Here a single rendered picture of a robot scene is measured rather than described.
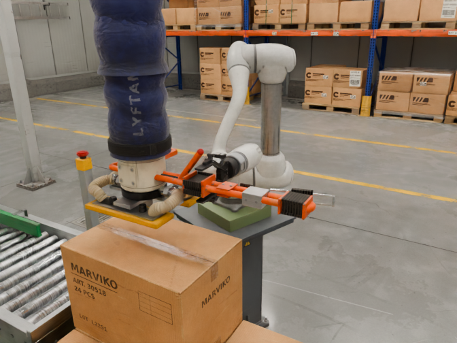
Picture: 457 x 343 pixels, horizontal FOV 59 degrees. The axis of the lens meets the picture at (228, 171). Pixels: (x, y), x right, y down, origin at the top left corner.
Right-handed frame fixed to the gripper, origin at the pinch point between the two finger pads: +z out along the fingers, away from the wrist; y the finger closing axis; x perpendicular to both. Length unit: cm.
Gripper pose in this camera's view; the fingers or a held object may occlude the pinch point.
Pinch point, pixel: (201, 184)
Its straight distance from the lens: 137.8
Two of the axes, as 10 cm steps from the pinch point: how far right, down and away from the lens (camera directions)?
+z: -4.9, 3.1, -8.1
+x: -8.7, -1.6, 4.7
